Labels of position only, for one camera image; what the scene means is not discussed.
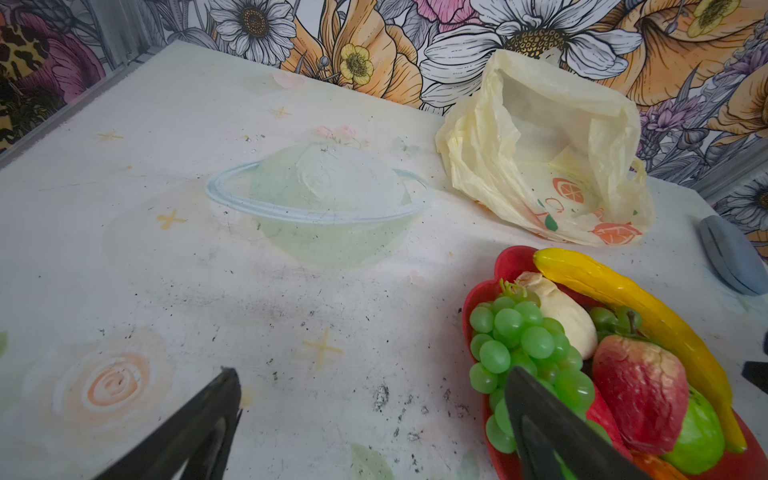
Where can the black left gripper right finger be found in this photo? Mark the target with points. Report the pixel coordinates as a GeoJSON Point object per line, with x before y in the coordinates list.
{"type": "Point", "coordinates": [550, 436]}

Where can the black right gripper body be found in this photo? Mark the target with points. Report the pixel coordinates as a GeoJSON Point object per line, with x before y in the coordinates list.
{"type": "Point", "coordinates": [756, 373]}

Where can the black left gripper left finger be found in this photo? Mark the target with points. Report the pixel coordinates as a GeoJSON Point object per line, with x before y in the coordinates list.
{"type": "Point", "coordinates": [194, 443]}

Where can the green fake cabbage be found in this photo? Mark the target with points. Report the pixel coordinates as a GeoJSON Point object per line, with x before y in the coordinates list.
{"type": "Point", "coordinates": [701, 442]}

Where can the green fake grapes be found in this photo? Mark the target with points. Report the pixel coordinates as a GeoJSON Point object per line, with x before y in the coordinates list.
{"type": "Point", "coordinates": [511, 331]}

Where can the white fake garlic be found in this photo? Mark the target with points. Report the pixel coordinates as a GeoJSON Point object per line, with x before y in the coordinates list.
{"type": "Point", "coordinates": [576, 321]}

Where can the yellow fake banana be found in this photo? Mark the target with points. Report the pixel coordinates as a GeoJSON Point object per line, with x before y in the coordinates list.
{"type": "Point", "coordinates": [586, 276]}

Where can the yellowish plastic bag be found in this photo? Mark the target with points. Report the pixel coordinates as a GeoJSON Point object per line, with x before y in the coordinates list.
{"type": "Point", "coordinates": [550, 152]}

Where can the red fake cabbage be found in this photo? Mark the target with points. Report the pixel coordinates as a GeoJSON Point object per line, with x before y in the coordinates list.
{"type": "Point", "coordinates": [600, 413]}

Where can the orange fake tangerine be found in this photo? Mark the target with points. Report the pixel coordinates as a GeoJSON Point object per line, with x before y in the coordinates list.
{"type": "Point", "coordinates": [655, 467]}

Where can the dark purple fake plum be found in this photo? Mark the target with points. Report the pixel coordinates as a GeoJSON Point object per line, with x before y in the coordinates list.
{"type": "Point", "coordinates": [623, 321]}

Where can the red fake apple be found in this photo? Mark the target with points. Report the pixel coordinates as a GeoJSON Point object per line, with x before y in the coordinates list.
{"type": "Point", "coordinates": [646, 390]}

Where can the grey fabric glasses case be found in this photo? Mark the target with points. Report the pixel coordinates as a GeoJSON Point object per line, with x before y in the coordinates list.
{"type": "Point", "coordinates": [732, 256]}

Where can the clear plastic bowl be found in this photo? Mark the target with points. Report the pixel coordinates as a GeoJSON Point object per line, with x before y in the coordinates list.
{"type": "Point", "coordinates": [326, 204]}

